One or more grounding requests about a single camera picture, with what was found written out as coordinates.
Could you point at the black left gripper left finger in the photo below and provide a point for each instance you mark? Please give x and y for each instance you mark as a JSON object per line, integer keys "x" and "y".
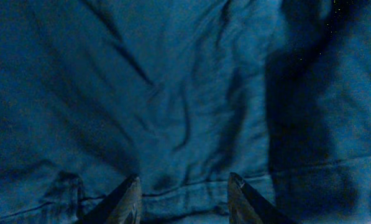
{"x": 122, "y": 206}

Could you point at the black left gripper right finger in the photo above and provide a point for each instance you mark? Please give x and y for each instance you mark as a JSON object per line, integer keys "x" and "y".
{"x": 247, "y": 206}

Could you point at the navy blue shorts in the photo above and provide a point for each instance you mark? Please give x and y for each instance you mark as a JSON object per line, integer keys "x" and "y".
{"x": 183, "y": 93}

